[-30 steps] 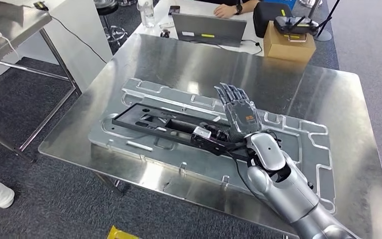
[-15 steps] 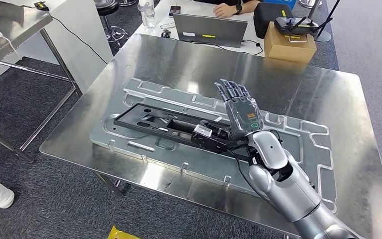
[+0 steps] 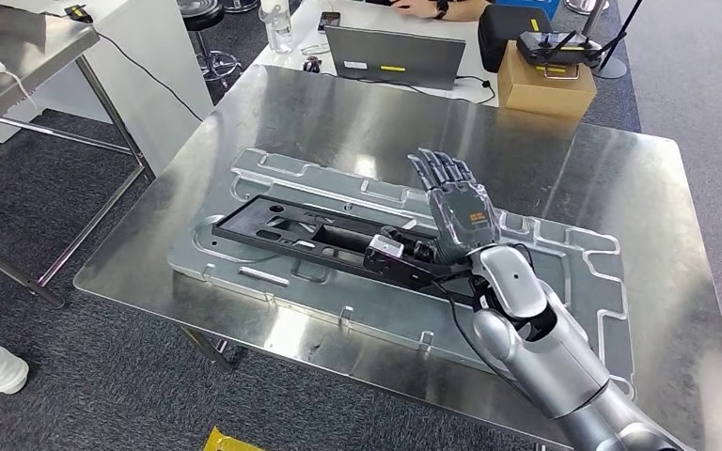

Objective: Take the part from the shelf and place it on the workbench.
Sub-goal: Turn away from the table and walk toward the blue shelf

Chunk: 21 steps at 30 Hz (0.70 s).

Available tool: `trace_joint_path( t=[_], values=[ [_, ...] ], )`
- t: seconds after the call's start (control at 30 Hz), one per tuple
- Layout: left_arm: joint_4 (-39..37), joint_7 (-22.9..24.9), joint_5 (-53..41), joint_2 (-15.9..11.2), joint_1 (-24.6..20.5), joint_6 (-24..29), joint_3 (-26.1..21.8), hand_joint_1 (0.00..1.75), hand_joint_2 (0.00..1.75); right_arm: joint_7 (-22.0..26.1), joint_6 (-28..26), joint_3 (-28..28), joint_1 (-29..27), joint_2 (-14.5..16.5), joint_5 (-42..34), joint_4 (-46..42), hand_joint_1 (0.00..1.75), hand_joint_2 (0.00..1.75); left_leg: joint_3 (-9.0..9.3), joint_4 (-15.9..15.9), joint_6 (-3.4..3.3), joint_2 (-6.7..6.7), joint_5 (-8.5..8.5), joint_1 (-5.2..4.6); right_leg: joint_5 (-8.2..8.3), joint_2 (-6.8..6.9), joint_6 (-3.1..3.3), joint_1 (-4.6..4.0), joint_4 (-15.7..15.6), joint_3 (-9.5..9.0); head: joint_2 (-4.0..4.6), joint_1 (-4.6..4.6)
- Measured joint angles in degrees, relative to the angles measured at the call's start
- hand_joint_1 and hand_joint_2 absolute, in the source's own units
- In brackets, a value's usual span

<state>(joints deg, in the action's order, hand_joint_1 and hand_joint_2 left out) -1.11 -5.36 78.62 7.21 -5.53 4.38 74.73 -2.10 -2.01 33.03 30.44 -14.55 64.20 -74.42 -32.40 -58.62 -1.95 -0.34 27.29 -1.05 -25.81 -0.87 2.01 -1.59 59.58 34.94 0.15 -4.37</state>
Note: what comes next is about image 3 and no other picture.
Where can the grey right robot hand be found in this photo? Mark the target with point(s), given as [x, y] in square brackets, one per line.
[464, 218]

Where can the black plastic panel part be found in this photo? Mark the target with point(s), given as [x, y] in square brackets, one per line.
[255, 218]

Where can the person's forearm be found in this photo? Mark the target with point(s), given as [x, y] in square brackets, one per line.
[417, 7]

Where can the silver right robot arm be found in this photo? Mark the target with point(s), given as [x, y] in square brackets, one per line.
[554, 355]

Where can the stainless steel workbench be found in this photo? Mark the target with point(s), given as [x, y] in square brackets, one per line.
[336, 124]

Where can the brown cardboard box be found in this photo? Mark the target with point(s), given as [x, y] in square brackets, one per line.
[545, 93]

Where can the aluminium fixture plate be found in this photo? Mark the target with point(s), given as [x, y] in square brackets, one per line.
[336, 311]

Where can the grey laptop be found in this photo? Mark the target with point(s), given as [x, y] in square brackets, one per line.
[398, 59]

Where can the black remote controller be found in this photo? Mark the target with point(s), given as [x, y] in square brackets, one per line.
[554, 53]

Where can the black hard case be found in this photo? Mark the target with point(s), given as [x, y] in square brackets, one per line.
[498, 31]

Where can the black stand pole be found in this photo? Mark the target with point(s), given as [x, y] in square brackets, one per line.
[610, 69]

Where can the black wristwatch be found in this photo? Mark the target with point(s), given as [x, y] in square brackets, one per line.
[441, 9]

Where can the small black gadget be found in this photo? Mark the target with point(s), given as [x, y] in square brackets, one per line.
[312, 64]

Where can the blue bag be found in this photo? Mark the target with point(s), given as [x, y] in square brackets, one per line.
[526, 6]

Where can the clear water bottle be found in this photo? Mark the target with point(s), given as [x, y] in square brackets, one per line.
[276, 28]

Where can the black chrome stool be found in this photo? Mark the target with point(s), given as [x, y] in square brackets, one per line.
[208, 56]

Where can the yellow floor tape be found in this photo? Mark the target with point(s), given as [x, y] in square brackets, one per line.
[230, 441]

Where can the white pillar cabinet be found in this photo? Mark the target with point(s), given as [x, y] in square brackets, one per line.
[149, 81]

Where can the black yellow plug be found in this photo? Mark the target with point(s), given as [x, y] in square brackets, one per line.
[78, 13]

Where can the stainless steel table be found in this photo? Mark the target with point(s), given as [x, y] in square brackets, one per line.
[25, 50]

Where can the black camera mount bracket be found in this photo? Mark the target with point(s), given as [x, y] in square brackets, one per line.
[404, 271]

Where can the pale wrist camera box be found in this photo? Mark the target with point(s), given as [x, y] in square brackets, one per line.
[386, 249]

